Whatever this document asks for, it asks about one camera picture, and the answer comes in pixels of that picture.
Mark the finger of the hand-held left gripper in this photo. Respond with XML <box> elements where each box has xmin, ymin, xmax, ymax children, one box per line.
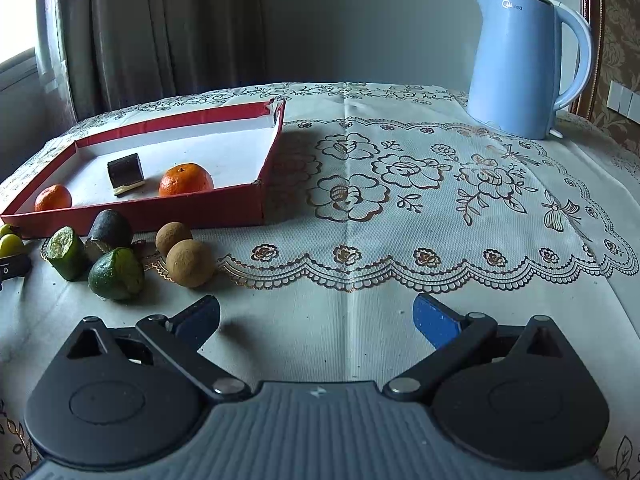
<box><xmin>0</xmin><ymin>254</ymin><xmax>32</xmax><ymax>291</ymax></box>

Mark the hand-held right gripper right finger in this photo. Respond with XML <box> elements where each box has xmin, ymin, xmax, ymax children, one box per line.
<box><xmin>384</xmin><ymin>292</ymin><xmax>569</xmax><ymax>404</ymax></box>

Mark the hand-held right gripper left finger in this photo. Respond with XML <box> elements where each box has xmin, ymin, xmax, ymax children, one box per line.
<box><xmin>66</xmin><ymin>294</ymin><xmax>252</xmax><ymax>403</ymax></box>

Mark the green cucumber piece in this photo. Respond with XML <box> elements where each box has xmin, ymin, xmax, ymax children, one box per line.
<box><xmin>46</xmin><ymin>226</ymin><xmax>91</xmax><ymax>282</ymax></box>

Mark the small brown longan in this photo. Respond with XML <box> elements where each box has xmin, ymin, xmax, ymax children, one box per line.
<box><xmin>155</xmin><ymin>221</ymin><xmax>194</xmax><ymax>259</ymax></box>

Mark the green lime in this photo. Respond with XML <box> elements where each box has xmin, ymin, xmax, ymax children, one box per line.
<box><xmin>88</xmin><ymin>247</ymin><xmax>146</xmax><ymax>302</ymax></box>

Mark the long dark cucumber piece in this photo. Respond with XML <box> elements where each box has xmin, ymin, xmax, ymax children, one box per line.
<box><xmin>83</xmin><ymin>209</ymin><xmax>135</xmax><ymax>263</ymax></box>

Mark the red cardboard box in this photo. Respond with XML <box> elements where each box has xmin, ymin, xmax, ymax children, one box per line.
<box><xmin>0</xmin><ymin>99</ymin><xmax>287</xmax><ymax>239</ymax></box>

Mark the large brown longan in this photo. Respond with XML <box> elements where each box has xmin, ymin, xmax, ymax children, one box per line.
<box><xmin>165</xmin><ymin>239</ymin><xmax>217</xmax><ymax>290</ymax></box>

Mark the small orange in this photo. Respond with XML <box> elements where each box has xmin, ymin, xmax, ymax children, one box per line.
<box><xmin>34</xmin><ymin>184</ymin><xmax>73</xmax><ymax>212</ymax></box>

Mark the white floral tablecloth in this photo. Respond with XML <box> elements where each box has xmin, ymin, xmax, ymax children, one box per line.
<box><xmin>0</xmin><ymin>82</ymin><xmax>640</xmax><ymax>480</ymax></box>

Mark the floral lace table runner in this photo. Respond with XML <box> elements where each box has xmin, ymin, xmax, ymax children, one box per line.
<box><xmin>40</xmin><ymin>115</ymin><xmax>627</xmax><ymax>292</ymax></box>

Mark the large orange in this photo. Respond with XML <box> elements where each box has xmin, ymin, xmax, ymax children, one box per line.
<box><xmin>158</xmin><ymin>162</ymin><xmax>215</xmax><ymax>197</ymax></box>

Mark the short dark cucumber piece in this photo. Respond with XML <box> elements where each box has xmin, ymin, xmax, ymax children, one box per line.
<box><xmin>106</xmin><ymin>154</ymin><xmax>146</xmax><ymax>196</ymax></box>

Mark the grey curtain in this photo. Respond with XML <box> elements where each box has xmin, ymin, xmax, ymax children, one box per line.
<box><xmin>34</xmin><ymin>0</ymin><xmax>273</xmax><ymax>122</ymax></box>

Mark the light blue electric kettle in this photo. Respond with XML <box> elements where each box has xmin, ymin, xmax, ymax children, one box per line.
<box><xmin>466</xmin><ymin>0</ymin><xmax>595</xmax><ymax>141</ymax></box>

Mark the wooden upholstered headboard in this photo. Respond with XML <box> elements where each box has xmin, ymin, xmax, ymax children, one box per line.
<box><xmin>571</xmin><ymin>0</ymin><xmax>640</xmax><ymax>127</ymax></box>

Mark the white window frame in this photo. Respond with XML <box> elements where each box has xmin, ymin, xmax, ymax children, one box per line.
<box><xmin>0</xmin><ymin>46</ymin><xmax>42</xmax><ymax>93</ymax></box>

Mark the white wall switch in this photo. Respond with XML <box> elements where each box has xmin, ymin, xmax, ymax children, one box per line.
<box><xmin>607</xmin><ymin>80</ymin><xmax>640</xmax><ymax>114</ymax></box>

